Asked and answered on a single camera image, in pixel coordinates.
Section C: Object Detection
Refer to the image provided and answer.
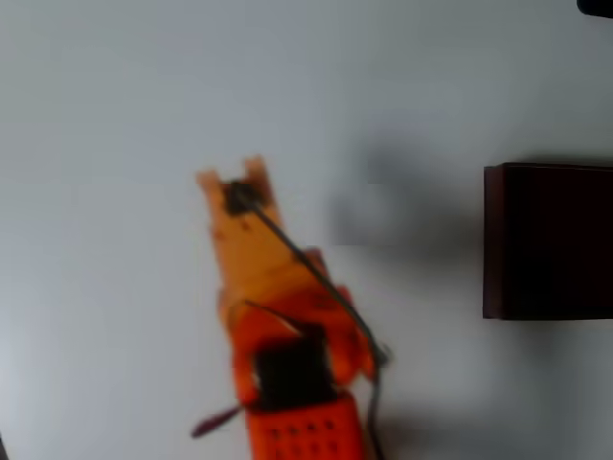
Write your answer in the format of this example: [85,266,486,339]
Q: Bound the dark brown box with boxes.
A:
[482,162,613,321]

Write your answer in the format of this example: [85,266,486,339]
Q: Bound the black object at picture edge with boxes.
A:
[577,0,613,20]

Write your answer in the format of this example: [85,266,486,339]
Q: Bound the blue cable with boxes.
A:
[246,198,395,460]

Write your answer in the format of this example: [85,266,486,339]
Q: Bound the light orange camera mount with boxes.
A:
[194,153,312,298]

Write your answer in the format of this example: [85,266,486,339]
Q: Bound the small black camera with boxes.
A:
[224,179,262,217]

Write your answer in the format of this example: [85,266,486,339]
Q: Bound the purple cable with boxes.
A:
[191,405,240,438]

